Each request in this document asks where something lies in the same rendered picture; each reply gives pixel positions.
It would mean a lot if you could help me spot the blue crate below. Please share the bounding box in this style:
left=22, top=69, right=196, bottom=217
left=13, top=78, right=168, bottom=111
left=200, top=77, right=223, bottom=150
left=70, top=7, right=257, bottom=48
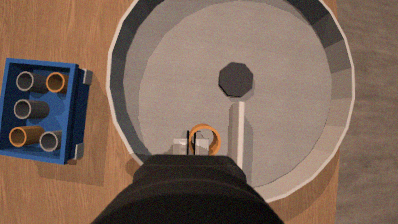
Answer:
left=0, top=58, right=93, bottom=165

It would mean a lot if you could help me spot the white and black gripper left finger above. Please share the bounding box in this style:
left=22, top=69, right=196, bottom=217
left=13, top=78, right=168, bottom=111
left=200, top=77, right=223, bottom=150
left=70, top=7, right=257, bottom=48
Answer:
left=173, top=130, right=189, bottom=155

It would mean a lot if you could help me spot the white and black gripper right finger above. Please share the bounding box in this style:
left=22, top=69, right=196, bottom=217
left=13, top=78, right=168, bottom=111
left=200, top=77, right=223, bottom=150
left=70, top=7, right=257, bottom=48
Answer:
left=194, top=131, right=209, bottom=155

